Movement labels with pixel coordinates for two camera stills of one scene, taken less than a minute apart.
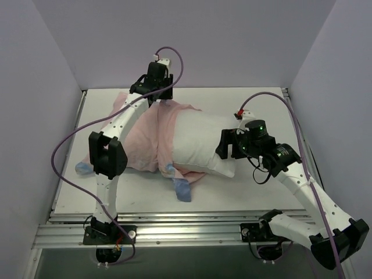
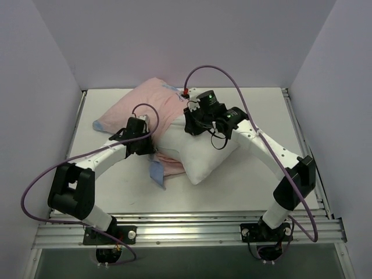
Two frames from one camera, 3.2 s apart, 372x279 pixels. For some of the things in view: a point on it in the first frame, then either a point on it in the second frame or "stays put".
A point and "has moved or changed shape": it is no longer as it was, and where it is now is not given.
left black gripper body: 164,86 → 142,144
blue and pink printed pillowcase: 149,143 has moved or changed shape
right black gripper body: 228,143 → 190,123
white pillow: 195,138 has moved or changed shape
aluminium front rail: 167,230 stays put
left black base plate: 92,237 stays put
